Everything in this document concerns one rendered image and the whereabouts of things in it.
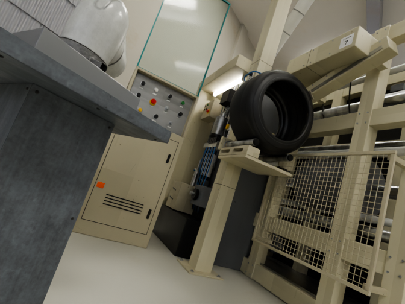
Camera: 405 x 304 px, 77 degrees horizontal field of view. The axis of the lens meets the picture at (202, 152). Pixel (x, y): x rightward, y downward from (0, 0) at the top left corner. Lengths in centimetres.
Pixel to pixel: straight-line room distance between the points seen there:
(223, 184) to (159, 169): 51
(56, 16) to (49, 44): 315
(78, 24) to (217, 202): 139
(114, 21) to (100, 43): 9
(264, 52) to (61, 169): 182
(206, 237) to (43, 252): 122
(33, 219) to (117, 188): 119
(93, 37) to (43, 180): 43
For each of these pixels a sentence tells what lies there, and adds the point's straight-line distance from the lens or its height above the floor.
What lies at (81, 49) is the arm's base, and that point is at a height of 77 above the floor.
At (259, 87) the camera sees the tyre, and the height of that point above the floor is 122.
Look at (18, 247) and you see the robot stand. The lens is 83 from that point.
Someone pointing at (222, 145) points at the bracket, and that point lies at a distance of 183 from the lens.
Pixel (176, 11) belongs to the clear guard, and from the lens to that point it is 242.
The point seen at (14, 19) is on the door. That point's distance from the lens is 370.
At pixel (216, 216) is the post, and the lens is 187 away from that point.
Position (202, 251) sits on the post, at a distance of 189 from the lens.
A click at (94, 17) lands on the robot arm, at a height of 88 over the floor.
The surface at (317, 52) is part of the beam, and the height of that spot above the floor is 173.
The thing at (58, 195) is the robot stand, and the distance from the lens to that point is 82.
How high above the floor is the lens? 47
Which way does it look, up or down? 10 degrees up
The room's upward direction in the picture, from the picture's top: 18 degrees clockwise
